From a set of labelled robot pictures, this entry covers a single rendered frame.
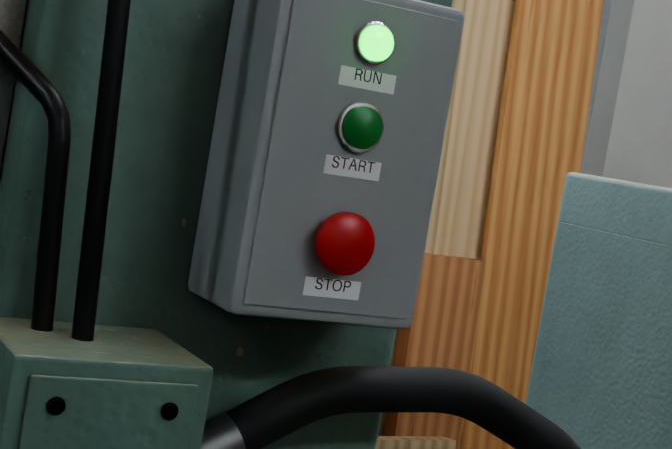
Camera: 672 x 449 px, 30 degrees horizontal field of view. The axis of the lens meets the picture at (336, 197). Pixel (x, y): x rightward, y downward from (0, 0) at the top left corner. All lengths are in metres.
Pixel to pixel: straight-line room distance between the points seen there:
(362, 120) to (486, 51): 1.88
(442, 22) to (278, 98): 0.09
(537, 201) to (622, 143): 0.42
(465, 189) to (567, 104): 0.29
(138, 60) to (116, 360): 0.15
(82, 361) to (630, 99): 2.42
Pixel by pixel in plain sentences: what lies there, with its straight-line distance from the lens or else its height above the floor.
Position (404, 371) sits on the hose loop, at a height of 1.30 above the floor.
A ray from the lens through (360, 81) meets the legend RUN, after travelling 0.59.
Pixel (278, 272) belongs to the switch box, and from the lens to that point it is 0.58.
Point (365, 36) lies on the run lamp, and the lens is 0.59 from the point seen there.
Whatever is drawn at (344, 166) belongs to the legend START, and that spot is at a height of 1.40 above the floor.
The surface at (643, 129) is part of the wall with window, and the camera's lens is 2.93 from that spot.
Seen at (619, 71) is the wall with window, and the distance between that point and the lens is 2.86.
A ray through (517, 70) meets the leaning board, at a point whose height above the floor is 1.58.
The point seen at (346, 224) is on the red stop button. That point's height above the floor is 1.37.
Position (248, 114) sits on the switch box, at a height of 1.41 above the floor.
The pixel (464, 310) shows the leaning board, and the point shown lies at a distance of 2.35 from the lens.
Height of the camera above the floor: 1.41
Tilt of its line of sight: 3 degrees down
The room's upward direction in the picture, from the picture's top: 10 degrees clockwise
